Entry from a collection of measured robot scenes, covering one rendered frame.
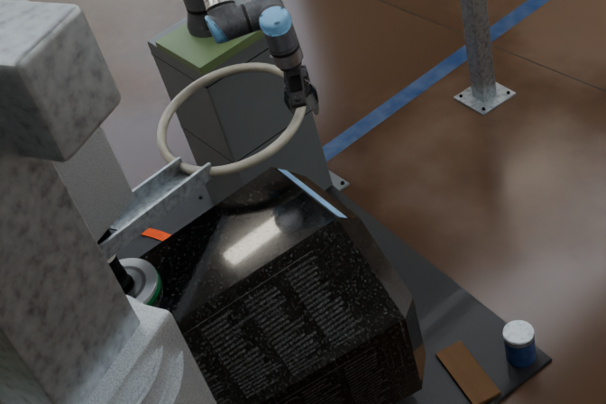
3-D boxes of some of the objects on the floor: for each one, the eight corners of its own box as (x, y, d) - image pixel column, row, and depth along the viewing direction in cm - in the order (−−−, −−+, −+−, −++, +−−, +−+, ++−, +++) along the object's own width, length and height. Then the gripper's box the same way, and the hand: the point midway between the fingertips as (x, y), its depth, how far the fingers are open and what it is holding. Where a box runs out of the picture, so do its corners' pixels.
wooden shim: (500, 394, 291) (500, 391, 290) (474, 408, 289) (473, 406, 288) (461, 342, 309) (460, 339, 308) (436, 355, 308) (435, 353, 307)
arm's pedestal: (195, 200, 401) (128, 42, 346) (280, 141, 419) (230, -18, 364) (260, 252, 367) (197, 86, 312) (350, 185, 385) (306, 17, 330)
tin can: (522, 373, 295) (519, 349, 286) (499, 357, 301) (496, 333, 293) (542, 354, 298) (540, 330, 290) (518, 338, 305) (516, 314, 297)
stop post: (516, 94, 405) (495, -136, 335) (483, 115, 399) (455, -114, 329) (485, 78, 419) (459, -147, 349) (453, 98, 413) (420, -125, 343)
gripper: (307, 46, 272) (325, 99, 286) (270, 56, 274) (289, 108, 288) (309, 63, 265) (327, 116, 280) (270, 73, 267) (289, 125, 281)
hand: (307, 114), depth 281 cm, fingers closed on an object, 5 cm apart
